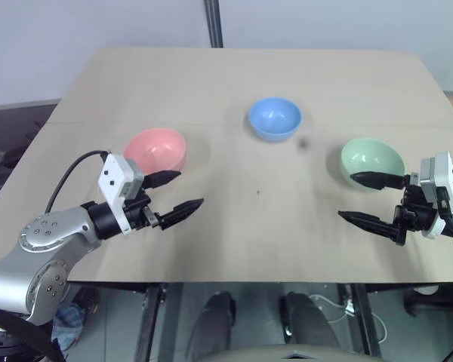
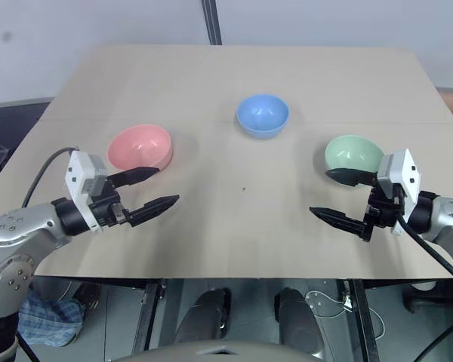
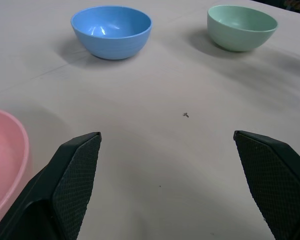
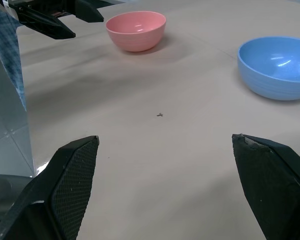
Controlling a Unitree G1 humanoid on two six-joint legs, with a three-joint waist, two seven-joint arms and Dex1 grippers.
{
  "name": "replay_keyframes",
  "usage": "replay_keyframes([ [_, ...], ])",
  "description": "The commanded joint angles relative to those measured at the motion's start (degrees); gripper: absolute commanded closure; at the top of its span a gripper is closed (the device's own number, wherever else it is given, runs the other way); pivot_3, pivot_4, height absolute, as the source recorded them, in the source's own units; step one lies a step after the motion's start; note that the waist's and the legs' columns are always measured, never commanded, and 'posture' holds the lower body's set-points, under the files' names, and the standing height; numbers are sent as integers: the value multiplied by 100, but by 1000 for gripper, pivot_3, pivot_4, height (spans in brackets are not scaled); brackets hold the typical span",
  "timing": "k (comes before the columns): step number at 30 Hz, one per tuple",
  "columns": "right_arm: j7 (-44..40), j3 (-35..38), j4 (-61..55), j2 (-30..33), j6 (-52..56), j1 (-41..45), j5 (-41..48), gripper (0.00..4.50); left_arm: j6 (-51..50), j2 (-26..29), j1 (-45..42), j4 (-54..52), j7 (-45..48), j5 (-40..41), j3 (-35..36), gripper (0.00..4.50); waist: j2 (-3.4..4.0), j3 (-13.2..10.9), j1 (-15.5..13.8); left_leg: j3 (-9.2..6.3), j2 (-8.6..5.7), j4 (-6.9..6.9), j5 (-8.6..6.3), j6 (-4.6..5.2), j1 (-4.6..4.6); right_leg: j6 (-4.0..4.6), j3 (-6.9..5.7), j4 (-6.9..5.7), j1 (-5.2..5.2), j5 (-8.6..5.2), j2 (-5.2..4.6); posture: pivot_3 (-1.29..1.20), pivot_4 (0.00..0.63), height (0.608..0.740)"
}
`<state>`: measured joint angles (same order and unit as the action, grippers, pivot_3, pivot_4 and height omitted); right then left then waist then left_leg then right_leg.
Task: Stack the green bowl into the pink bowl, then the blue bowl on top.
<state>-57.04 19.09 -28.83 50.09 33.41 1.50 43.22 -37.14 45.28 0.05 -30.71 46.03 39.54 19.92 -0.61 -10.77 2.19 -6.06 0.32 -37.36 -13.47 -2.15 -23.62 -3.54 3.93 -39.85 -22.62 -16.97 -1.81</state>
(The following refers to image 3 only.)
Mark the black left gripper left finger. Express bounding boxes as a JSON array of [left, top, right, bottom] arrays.
[[0, 131, 102, 240]]

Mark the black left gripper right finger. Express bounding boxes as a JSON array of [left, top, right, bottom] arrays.
[[233, 130, 300, 240]]

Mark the pink plastic bowl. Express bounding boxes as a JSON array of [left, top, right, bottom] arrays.
[[0, 107, 30, 222]]

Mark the green plastic bowl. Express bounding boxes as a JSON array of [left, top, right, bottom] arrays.
[[206, 4, 279, 53]]

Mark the blue plastic bowl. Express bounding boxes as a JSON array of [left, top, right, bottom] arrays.
[[70, 5, 153, 60]]

